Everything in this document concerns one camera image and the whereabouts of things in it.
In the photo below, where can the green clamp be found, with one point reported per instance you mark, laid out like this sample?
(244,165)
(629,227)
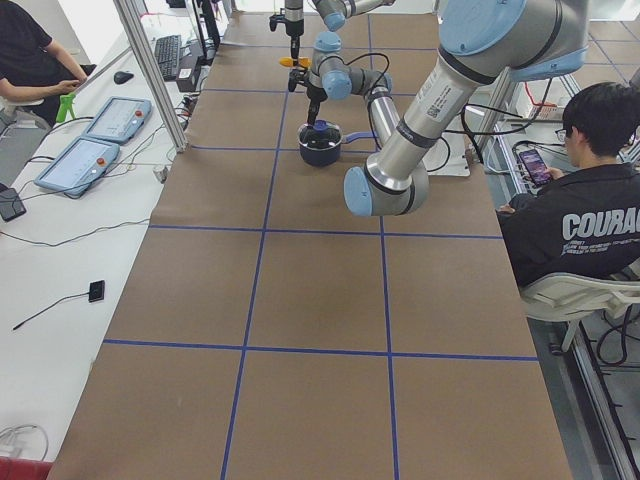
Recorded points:
(66,108)

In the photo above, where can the dark blue saucepan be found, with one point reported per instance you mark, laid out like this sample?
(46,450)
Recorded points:
(325,158)

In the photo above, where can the smartphone in hands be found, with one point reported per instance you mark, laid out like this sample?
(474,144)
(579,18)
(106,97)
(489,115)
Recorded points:
(535,167)

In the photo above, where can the small black square pad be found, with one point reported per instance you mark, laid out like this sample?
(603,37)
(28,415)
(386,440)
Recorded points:
(96,291)

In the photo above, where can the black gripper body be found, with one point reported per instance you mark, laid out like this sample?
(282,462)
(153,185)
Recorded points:
(314,93)
(294,24)

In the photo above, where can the black device on desk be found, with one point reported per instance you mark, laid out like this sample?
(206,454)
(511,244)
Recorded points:
(11,205)

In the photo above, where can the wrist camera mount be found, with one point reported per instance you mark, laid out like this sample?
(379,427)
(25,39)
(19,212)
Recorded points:
(275,20)
(297,77)

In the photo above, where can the teach pendant tablet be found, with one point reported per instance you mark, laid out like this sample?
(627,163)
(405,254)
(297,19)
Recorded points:
(119,120)
(83,162)

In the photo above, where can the yellow corn cob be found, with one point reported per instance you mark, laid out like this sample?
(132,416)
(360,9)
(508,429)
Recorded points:
(302,62)

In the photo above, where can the white chair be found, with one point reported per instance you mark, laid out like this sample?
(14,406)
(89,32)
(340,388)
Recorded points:
(563,297)

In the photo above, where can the person in black jacket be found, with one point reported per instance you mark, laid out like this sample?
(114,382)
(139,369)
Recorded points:
(585,222)

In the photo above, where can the black keyboard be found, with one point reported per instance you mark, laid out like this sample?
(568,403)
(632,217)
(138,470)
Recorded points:
(167,52)

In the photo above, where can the lower teach pendant tablet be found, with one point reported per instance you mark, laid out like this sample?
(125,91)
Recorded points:
(83,162)

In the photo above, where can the glass pot lid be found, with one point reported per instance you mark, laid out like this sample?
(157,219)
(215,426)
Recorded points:
(321,135)

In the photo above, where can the upper teach pendant tablet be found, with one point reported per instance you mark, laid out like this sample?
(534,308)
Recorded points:
(119,120)

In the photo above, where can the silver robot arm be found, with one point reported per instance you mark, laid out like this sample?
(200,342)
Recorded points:
(533,40)
(333,13)

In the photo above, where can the aluminium frame post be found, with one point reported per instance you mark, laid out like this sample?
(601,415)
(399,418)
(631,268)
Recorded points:
(139,44)

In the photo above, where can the person in black shirt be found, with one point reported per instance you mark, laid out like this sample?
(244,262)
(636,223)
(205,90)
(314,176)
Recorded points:
(34,66)

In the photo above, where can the black computer mouse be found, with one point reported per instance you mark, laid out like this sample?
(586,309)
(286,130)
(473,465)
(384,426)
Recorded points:
(121,77)

